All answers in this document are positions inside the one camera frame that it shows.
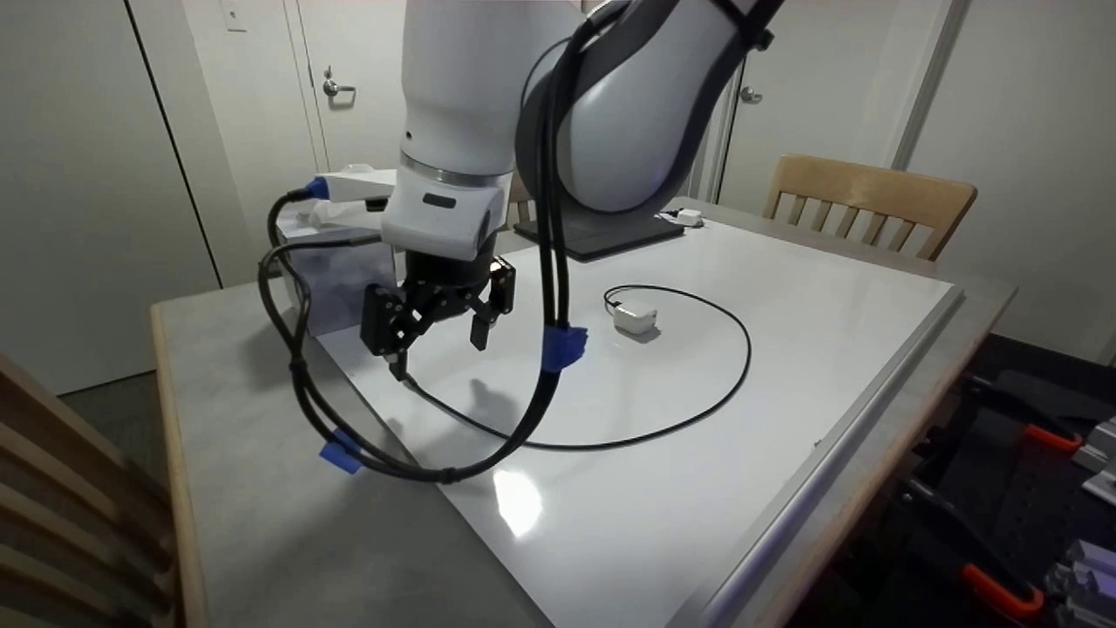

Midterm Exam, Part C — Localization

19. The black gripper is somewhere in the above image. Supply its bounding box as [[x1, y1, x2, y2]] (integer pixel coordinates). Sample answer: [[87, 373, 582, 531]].
[[359, 250, 516, 380]]

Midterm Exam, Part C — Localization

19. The white charger adapter block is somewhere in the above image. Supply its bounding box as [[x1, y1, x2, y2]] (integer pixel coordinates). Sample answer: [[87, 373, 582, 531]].
[[613, 309, 660, 338]]

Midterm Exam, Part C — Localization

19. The black charger cable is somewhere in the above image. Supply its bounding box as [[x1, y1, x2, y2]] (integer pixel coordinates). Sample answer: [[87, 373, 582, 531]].
[[393, 282, 758, 453]]

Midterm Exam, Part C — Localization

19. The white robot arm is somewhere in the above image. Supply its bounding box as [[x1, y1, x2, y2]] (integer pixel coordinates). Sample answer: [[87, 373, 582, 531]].
[[364, 0, 782, 356]]

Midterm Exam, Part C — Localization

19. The purple tissue box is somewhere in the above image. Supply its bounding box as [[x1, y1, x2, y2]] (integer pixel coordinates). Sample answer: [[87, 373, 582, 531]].
[[276, 199, 399, 337]]

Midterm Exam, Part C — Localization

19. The white whiteboard mat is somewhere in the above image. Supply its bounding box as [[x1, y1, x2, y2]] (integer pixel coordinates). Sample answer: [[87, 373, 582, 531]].
[[313, 211, 967, 628]]

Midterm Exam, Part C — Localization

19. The wooden chair foreground left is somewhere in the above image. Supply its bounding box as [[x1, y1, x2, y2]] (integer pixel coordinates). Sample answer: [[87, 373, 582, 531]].
[[0, 361, 183, 628]]

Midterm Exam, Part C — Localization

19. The light wooden chair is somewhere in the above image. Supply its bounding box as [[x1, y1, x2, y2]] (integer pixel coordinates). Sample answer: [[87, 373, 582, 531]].
[[764, 157, 977, 261]]

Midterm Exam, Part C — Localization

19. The orange black clamp lower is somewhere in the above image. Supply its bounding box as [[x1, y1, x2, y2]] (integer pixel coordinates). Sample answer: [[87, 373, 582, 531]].
[[904, 480, 1046, 625]]

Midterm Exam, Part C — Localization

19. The orange black clamp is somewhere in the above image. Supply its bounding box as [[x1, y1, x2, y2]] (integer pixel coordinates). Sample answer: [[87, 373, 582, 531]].
[[968, 378, 1084, 456], [904, 480, 1046, 625]]

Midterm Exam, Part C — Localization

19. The orange black clamp upper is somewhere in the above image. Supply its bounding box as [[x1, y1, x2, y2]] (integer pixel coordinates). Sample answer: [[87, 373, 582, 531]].
[[968, 378, 1084, 456]]

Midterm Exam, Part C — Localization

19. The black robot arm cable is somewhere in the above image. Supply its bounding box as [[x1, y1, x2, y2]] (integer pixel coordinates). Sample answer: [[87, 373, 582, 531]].
[[253, 0, 630, 489]]

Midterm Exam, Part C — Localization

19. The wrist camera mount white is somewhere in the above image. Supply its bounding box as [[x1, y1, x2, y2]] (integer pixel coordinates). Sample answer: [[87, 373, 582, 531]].
[[306, 163, 399, 206]]

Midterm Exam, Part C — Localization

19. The silver door handle left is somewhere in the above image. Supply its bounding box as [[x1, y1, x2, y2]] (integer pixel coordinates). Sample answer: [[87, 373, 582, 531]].
[[321, 66, 355, 111]]

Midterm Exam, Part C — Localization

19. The silver door handle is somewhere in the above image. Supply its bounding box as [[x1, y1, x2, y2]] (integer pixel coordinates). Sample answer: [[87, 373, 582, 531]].
[[738, 84, 764, 104], [321, 66, 355, 111]]

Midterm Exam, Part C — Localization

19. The small white charger with cable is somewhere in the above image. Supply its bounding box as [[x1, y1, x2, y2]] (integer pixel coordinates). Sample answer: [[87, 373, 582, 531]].
[[662, 206, 706, 232]]

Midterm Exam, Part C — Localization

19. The silver door handle right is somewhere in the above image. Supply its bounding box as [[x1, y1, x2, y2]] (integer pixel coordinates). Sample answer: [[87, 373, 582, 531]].
[[738, 84, 764, 104]]

